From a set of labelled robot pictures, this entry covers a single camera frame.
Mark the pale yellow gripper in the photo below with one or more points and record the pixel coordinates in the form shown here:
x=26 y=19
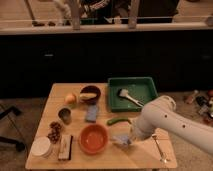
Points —
x=132 y=139

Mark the light blue towel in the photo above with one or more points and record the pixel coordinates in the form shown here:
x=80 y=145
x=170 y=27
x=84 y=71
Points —
x=122 y=139

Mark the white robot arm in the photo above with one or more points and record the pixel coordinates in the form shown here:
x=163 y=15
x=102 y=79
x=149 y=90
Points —
x=160 y=113

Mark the red orange bowl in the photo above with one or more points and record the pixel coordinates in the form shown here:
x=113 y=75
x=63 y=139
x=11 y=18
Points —
x=93 y=139

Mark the dark brown bowl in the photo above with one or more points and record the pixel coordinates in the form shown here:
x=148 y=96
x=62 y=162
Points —
x=91 y=89

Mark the green chili pepper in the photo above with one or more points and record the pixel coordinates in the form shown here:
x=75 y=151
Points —
x=113 y=121

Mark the silver metal fork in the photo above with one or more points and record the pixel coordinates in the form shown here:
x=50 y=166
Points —
x=162 y=155

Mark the green plastic tray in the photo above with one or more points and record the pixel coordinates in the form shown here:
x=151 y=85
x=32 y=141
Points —
x=139 y=88

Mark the white dish brush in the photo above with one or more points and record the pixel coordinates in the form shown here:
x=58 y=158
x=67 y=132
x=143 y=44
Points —
x=124 y=93

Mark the blue sponge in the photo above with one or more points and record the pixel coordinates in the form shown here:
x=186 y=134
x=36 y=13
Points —
x=91 y=114

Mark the yellow banana piece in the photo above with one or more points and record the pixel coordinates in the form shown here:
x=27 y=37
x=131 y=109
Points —
x=86 y=96

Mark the wooden black scrub brush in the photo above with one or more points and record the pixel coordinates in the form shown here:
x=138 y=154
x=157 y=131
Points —
x=65 y=147

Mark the small metal cup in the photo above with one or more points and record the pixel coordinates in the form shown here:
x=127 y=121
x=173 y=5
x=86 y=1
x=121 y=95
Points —
x=65 y=115

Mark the yellow lemon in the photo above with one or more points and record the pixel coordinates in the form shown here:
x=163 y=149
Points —
x=70 y=98

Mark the white round lid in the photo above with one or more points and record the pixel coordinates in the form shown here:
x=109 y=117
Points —
x=41 y=147

